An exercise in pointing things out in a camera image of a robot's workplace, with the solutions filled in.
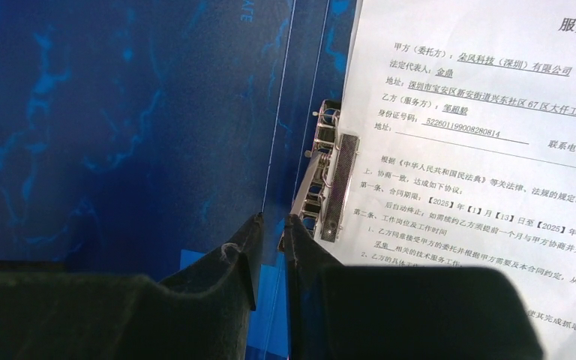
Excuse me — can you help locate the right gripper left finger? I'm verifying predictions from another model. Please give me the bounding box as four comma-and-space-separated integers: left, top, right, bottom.
0, 214, 263, 359

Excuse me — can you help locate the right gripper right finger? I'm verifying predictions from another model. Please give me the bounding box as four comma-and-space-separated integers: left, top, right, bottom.
283, 214, 545, 359

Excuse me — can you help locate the blue plastic folder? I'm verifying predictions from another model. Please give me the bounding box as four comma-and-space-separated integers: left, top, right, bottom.
0, 1, 360, 359

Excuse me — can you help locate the white paper sheet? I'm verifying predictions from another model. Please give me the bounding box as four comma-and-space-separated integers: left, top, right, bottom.
325, 1, 576, 359

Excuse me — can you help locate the silver folder clip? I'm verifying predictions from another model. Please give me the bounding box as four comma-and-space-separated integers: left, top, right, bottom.
290, 100, 360, 243

